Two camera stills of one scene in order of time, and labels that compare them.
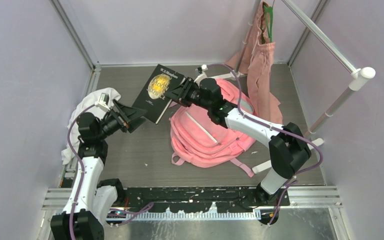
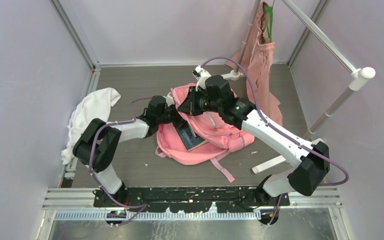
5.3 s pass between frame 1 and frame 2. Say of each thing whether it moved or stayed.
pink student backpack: moved
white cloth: stayed
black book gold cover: moved
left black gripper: moved
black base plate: stayed
